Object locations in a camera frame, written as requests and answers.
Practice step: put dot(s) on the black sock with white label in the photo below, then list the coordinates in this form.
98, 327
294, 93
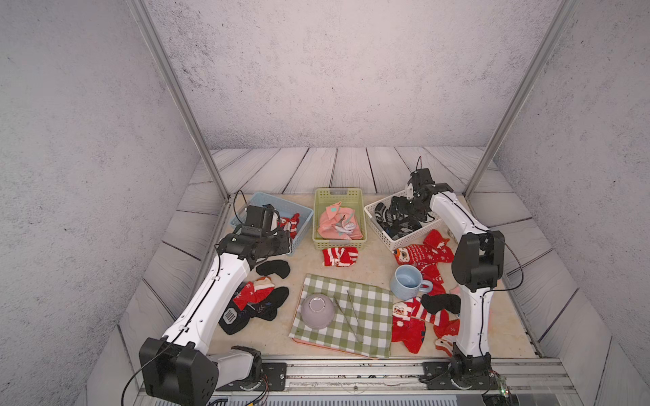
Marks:
234, 320

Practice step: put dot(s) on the green white checkered cloth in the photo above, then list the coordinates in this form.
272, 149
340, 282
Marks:
362, 317

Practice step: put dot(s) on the light blue ceramic mug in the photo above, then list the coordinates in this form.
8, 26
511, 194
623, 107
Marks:
407, 282

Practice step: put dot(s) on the red Santa sock front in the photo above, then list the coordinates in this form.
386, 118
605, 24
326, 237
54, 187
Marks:
447, 333

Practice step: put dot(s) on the red snowflake sock white cuff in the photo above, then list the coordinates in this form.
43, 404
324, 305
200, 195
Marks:
253, 292

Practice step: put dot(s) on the black blue sport sock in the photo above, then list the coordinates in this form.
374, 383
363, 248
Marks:
395, 229

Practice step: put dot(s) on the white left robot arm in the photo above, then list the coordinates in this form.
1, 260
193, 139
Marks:
176, 367

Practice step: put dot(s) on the metal base rail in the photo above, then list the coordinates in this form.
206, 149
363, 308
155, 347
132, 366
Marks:
330, 380

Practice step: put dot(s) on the aluminium frame post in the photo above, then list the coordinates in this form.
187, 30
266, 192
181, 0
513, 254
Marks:
557, 26
161, 59

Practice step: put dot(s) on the light blue plastic basket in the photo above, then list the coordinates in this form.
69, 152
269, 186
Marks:
287, 209

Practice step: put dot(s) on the right aluminium frame post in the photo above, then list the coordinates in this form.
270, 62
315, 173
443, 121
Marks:
557, 26

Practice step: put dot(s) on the red white striped Santa sock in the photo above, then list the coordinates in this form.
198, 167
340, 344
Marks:
414, 309

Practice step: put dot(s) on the lilac ceramic bowl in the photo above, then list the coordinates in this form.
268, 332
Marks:
317, 311

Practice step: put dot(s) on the light green plastic basket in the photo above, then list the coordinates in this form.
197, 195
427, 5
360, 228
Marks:
351, 197

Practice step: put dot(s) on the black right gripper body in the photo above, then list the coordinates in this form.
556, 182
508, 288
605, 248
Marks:
409, 207

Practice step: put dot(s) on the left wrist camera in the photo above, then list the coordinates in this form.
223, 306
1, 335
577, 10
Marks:
265, 218

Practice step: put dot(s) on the red bear Christmas sock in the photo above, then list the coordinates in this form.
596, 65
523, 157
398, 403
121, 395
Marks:
290, 225

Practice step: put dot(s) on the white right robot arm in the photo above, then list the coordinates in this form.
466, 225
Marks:
450, 290

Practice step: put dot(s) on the white plastic basket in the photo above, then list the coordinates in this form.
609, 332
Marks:
392, 245

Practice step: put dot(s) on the pink sock with teal leaves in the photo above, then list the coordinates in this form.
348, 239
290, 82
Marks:
338, 222

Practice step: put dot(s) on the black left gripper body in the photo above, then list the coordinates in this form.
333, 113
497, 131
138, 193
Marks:
275, 244

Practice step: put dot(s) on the left aluminium frame post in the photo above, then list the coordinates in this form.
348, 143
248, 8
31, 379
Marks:
161, 59

